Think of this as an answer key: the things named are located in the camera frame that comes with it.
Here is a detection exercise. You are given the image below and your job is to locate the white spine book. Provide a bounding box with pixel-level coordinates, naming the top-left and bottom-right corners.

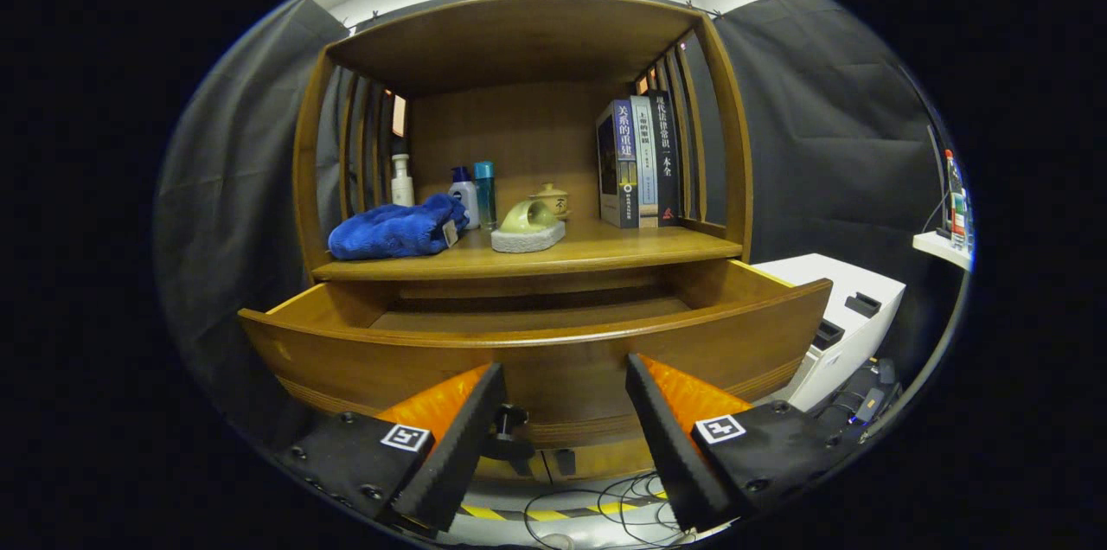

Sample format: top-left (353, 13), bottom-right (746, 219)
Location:
top-left (630, 95), bottom-right (660, 228)

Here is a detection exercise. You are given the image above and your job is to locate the wooden drawer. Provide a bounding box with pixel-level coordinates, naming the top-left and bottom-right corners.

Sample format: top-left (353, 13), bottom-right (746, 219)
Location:
top-left (238, 259), bottom-right (834, 460)

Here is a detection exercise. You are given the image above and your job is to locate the clear bottle red cap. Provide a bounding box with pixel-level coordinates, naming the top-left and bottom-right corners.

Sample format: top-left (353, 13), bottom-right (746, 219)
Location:
top-left (943, 150), bottom-right (965, 240)

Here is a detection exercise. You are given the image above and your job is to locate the black spine book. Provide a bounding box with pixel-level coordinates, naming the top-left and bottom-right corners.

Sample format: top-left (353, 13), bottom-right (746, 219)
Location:
top-left (647, 90), bottom-right (684, 227)

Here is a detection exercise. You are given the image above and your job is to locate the black electronic device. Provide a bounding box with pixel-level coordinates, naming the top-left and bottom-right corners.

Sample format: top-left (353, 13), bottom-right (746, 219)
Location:
top-left (852, 358), bottom-right (900, 425)

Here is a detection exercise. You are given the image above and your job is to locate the beige lidded tea cup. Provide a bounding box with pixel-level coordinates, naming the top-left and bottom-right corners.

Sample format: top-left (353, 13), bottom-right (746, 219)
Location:
top-left (529, 182), bottom-right (572, 221)

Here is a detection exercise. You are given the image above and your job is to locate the green ornament grey base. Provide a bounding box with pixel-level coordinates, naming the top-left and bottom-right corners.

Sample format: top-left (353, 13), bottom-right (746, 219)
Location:
top-left (490, 201), bottom-right (567, 254)

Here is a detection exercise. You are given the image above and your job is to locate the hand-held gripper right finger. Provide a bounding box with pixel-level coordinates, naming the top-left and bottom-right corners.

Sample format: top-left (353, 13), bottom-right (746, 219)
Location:
top-left (624, 353), bottom-right (866, 532)

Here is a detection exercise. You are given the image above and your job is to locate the white side table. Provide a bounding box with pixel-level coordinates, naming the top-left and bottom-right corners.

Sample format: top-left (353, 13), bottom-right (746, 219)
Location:
top-left (912, 232), bottom-right (974, 272)

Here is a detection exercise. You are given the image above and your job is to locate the wooden cabinet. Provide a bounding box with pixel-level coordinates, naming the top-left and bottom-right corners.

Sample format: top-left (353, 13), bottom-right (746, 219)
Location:
top-left (292, 0), bottom-right (755, 482)

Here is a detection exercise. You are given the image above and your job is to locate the black backdrop cloth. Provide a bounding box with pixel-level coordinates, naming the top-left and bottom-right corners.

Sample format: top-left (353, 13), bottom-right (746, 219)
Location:
top-left (154, 0), bottom-right (952, 447)

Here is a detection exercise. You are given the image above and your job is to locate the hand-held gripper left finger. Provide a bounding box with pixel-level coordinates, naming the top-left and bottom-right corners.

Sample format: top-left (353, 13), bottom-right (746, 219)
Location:
top-left (275, 361), bottom-right (509, 534)

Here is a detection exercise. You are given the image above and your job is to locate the black floor cable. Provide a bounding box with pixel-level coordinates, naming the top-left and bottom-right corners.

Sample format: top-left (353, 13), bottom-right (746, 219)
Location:
top-left (523, 449), bottom-right (693, 549)

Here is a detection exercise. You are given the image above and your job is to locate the wooden countertop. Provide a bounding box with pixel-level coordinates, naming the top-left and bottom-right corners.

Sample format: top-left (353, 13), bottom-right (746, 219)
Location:
top-left (311, 217), bottom-right (745, 281)

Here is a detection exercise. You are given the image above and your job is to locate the yellow black floor tape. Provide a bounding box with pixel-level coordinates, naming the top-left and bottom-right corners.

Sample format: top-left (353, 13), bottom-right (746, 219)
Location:
top-left (458, 494), bottom-right (671, 525)

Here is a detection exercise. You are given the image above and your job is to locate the white pump bottle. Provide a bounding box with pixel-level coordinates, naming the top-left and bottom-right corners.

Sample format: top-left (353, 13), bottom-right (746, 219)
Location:
top-left (391, 154), bottom-right (415, 208)

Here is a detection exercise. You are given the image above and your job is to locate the blue towel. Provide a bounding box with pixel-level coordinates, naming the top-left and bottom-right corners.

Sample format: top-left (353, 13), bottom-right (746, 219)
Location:
top-left (328, 193), bottom-right (470, 261)

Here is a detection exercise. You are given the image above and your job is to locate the clear bottle teal cap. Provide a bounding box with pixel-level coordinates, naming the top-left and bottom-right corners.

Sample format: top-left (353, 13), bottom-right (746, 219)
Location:
top-left (473, 161), bottom-right (498, 231)

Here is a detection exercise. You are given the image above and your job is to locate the blue spine book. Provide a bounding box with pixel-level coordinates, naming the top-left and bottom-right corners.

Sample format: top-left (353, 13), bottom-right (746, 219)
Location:
top-left (596, 99), bottom-right (639, 229)

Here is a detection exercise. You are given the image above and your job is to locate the white bottle blue cap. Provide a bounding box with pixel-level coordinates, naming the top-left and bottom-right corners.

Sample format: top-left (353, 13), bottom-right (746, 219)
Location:
top-left (448, 167), bottom-right (481, 231)

